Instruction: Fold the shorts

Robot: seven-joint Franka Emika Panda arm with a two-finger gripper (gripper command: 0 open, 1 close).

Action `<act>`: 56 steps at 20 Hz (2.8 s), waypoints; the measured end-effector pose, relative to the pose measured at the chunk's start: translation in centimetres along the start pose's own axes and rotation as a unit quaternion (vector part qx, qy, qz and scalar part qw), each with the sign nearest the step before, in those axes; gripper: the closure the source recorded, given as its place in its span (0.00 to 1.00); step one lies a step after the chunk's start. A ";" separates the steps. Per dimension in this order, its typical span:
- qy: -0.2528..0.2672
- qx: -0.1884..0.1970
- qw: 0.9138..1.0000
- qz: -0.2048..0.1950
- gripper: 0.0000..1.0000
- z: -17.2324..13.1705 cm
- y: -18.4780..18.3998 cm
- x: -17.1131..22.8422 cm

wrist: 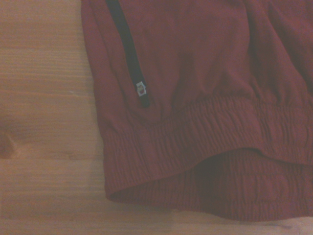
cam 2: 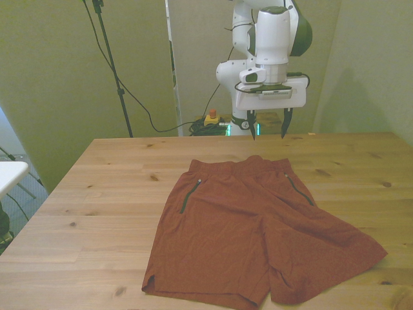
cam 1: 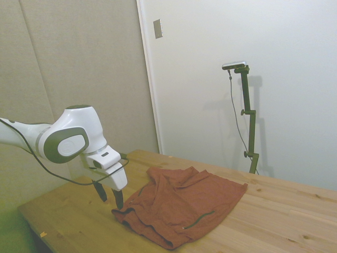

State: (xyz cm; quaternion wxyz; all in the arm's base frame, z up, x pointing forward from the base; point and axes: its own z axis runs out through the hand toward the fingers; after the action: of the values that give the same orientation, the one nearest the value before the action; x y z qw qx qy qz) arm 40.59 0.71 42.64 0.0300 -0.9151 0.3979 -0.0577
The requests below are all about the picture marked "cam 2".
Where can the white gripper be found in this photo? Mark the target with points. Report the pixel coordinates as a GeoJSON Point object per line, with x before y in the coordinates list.
{"type": "Point", "coordinates": [298, 93]}

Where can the rust red shorts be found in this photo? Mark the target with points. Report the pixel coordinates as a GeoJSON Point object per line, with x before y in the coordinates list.
{"type": "Point", "coordinates": [232, 232]}

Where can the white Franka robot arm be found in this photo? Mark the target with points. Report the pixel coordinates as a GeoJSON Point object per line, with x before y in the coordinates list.
{"type": "Point", "coordinates": [271, 38]}

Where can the yellow emergency stop box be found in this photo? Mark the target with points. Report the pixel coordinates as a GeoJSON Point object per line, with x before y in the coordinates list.
{"type": "Point", "coordinates": [212, 120]}

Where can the black tripod stand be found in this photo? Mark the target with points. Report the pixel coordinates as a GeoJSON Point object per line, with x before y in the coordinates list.
{"type": "Point", "coordinates": [111, 61]}

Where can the white folding table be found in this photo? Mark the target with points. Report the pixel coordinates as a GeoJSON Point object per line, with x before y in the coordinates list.
{"type": "Point", "coordinates": [11, 174]}

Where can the dark rounded object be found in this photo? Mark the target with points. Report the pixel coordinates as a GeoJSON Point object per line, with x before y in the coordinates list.
{"type": "Point", "coordinates": [4, 223]}

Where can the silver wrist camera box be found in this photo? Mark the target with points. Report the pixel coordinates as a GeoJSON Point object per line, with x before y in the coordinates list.
{"type": "Point", "coordinates": [274, 94]}

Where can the white partition frame post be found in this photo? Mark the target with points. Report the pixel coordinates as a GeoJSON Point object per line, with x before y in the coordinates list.
{"type": "Point", "coordinates": [172, 106]}

